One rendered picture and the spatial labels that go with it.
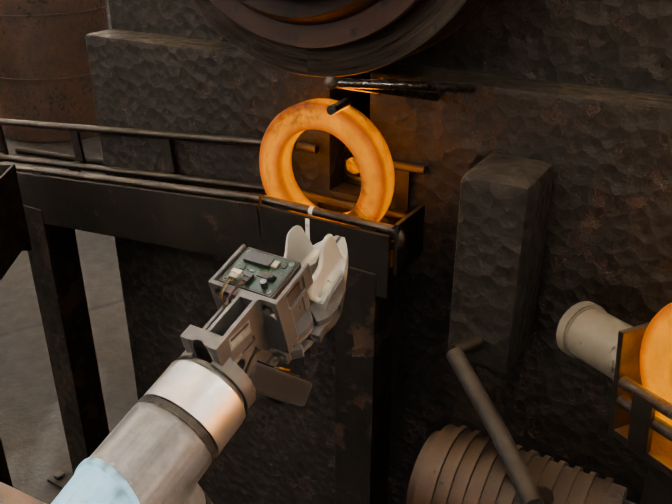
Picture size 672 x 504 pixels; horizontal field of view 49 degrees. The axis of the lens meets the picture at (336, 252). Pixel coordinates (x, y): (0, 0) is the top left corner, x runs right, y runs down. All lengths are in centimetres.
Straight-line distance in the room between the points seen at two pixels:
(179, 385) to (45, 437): 121
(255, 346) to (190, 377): 7
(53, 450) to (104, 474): 118
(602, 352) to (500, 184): 20
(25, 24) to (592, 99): 307
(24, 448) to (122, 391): 25
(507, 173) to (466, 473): 32
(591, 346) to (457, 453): 19
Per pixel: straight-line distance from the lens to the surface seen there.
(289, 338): 63
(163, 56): 115
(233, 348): 59
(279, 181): 96
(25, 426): 182
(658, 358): 71
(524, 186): 79
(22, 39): 368
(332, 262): 69
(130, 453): 56
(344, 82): 76
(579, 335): 77
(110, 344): 204
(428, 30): 79
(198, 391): 58
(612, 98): 86
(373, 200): 90
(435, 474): 82
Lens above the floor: 107
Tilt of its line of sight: 26 degrees down
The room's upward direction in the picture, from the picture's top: straight up
